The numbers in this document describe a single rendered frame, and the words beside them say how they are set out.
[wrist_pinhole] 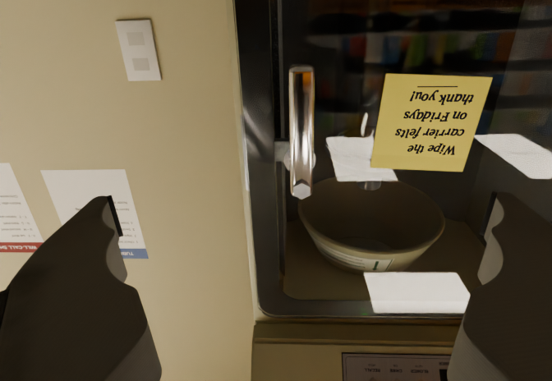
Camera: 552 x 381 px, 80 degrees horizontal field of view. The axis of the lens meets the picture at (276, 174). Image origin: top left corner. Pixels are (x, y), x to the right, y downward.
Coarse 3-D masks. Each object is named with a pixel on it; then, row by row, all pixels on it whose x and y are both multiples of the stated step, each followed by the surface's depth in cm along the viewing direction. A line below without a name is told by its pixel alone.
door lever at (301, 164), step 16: (304, 64) 20; (288, 80) 20; (304, 80) 20; (288, 96) 20; (304, 96) 20; (304, 112) 20; (304, 128) 21; (304, 144) 21; (288, 160) 27; (304, 160) 22; (304, 176) 22; (304, 192) 23
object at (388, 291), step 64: (256, 0) 22; (320, 0) 22; (384, 0) 22; (448, 0) 22; (512, 0) 22; (256, 64) 24; (320, 64) 24; (384, 64) 24; (448, 64) 24; (512, 64) 23; (256, 128) 26; (320, 128) 26; (512, 128) 25; (256, 192) 29; (320, 192) 29; (384, 192) 28; (448, 192) 28; (512, 192) 28; (256, 256) 32; (320, 256) 32; (384, 256) 32; (448, 256) 31
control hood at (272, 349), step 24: (264, 336) 36; (288, 336) 36; (312, 336) 36; (336, 336) 36; (360, 336) 36; (384, 336) 36; (408, 336) 36; (432, 336) 36; (456, 336) 36; (264, 360) 35; (288, 360) 35; (312, 360) 35; (336, 360) 35
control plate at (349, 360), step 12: (348, 360) 35; (360, 360) 35; (372, 360) 35; (384, 360) 35; (396, 360) 35; (408, 360) 35; (420, 360) 34; (432, 360) 34; (444, 360) 34; (348, 372) 35; (360, 372) 34; (372, 372) 34; (384, 372) 34; (396, 372) 34; (408, 372) 34; (420, 372) 34; (432, 372) 34
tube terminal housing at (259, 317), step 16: (240, 96) 26; (240, 112) 27; (240, 128) 28; (240, 144) 28; (240, 160) 29; (256, 304) 37; (256, 320) 38; (272, 320) 38; (288, 320) 38; (304, 320) 38; (320, 320) 38; (336, 320) 38; (352, 320) 38; (368, 320) 37; (384, 320) 37; (400, 320) 37; (416, 320) 37; (432, 320) 37; (448, 320) 37
